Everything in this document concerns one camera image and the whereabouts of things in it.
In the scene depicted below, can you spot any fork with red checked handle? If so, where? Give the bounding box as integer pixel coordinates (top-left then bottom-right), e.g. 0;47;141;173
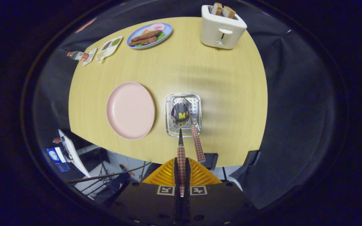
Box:
180;97;206;163

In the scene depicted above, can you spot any metal wire cutlery basket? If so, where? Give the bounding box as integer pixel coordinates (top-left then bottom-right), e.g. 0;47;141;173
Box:
165;93;202;138

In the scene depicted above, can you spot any pink round plate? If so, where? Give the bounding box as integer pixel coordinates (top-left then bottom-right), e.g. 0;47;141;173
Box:
106;82;156;140

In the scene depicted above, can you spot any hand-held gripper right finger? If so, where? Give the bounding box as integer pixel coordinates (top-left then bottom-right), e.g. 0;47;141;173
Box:
186;157;257;226

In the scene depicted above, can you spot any black table clamp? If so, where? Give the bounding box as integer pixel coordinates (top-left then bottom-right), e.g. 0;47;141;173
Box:
243;150;261;167
201;153;219;171

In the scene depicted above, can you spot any brown sausage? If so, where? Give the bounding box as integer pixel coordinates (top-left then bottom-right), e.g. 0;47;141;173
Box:
129;36;157;47
130;30;162;43

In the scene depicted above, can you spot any white flat device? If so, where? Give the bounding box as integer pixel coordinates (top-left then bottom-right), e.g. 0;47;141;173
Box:
58;129;91;178

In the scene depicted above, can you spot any blue oval plate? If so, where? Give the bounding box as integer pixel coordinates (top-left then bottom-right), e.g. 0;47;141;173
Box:
126;22;173;50

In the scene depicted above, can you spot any blue lit screen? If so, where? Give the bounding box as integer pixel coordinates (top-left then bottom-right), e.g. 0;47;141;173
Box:
45;147;71;173

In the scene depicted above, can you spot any spoon with red checked handle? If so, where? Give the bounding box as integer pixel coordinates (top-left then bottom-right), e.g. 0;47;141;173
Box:
171;102;190;197

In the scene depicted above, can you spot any white toaster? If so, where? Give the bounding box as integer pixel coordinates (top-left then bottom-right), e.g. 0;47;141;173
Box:
200;4;248;50

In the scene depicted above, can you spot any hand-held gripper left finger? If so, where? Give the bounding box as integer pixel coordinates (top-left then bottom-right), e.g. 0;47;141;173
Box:
109;157;180;226

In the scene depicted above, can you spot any white divided condiment tray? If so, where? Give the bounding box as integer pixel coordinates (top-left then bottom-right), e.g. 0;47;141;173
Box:
95;36;123;63

